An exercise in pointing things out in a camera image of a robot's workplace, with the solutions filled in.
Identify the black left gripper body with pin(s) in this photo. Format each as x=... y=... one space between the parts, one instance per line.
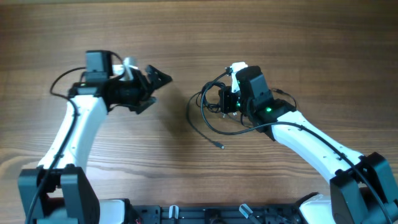
x=129 y=92

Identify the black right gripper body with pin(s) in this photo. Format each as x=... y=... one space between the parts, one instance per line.
x=231 y=101

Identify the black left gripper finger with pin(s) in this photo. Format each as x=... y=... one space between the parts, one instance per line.
x=139 y=107
x=156 y=79

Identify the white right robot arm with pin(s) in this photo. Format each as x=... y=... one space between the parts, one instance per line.
x=362 y=188

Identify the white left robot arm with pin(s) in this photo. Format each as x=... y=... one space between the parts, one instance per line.
x=57 y=190

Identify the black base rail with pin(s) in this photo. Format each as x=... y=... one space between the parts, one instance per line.
x=174 y=214

